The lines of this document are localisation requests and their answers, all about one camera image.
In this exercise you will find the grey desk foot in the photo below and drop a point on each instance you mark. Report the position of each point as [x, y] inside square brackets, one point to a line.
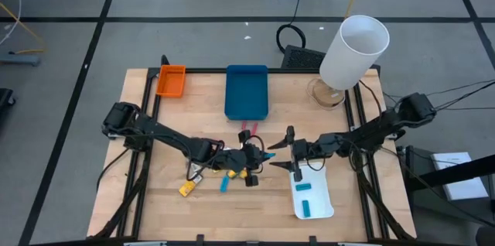
[19, 59]

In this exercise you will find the blue plastic tray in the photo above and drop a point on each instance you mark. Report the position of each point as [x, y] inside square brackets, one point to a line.
[246, 95]

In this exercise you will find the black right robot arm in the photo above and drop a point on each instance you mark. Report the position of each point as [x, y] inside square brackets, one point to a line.
[371, 132]

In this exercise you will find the white booklet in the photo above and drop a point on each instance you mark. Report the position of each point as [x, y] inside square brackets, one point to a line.
[460, 176]

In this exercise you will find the yellow green Crayola crayon box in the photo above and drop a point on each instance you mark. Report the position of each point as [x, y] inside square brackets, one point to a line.
[232, 174]
[186, 189]

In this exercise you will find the black perforated computer case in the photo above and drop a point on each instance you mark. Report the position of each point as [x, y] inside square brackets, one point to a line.
[301, 57]

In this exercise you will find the blue eraser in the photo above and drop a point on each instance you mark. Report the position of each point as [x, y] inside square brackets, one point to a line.
[270, 155]
[224, 185]
[306, 208]
[303, 187]

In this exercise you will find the white plastic tray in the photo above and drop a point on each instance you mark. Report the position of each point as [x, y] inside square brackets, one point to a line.
[317, 199]

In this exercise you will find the orange mesh plastic basket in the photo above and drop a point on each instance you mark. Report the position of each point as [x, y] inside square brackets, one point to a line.
[170, 81]

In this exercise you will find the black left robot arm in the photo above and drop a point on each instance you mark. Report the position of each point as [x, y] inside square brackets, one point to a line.
[162, 132]

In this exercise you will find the black table edge clamp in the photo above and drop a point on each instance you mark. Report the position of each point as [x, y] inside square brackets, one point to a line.
[313, 241]
[200, 240]

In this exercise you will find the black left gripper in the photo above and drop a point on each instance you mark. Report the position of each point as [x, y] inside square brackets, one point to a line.
[239, 159]

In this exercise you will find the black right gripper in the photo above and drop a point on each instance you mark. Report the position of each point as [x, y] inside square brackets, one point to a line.
[299, 149]

